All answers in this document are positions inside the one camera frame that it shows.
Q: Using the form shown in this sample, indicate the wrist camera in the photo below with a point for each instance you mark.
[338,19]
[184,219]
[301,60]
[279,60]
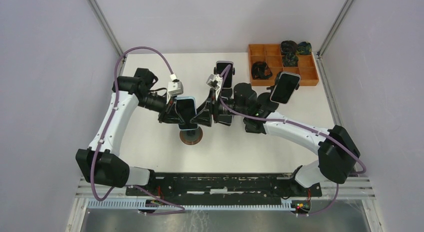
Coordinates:
[175,88]
[215,81]

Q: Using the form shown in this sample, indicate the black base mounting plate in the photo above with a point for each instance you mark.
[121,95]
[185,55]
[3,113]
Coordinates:
[228,188]

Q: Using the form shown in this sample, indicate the white cable duct rail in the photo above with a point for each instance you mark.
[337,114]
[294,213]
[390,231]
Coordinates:
[145,204]

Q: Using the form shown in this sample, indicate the green rolled item middle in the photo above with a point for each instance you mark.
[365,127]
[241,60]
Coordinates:
[290,60]

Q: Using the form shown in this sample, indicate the brown base phone stand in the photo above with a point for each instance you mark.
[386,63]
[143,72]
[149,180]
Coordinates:
[191,137]

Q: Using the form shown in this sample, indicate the blue case phone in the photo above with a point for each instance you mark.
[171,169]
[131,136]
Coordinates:
[186,109]

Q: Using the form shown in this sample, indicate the orange compartment tray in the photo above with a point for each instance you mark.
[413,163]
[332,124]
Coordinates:
[271,55]

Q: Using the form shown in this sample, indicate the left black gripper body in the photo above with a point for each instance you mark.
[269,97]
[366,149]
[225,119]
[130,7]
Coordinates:
[163,112]

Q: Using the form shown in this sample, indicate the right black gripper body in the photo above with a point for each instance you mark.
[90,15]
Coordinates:
[221,108]

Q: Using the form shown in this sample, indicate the dark rolled item top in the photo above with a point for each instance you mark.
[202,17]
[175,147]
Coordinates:
[288,46]

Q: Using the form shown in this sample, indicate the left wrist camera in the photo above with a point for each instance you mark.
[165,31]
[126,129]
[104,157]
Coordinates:
[175,88]

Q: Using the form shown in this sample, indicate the right phone stand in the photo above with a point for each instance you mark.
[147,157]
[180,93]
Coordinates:
[264,99]

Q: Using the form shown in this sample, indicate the black rolled item in tray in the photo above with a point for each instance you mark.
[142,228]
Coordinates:
[261,71]

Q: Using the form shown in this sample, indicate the right tilted phone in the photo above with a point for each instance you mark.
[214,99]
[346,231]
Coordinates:
[285,85]

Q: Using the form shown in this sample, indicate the lilac case phone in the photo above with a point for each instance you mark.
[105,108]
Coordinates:
[225,119]

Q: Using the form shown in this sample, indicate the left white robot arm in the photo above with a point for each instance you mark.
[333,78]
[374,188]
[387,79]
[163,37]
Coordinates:
[100,162]

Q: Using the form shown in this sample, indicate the green rolled item corner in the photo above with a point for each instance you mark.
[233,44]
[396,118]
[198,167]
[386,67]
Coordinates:
[304,48]

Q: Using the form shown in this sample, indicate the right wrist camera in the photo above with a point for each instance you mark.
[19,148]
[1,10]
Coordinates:
[215,81]

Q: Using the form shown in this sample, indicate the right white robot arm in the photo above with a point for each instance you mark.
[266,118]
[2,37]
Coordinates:
[337,155]

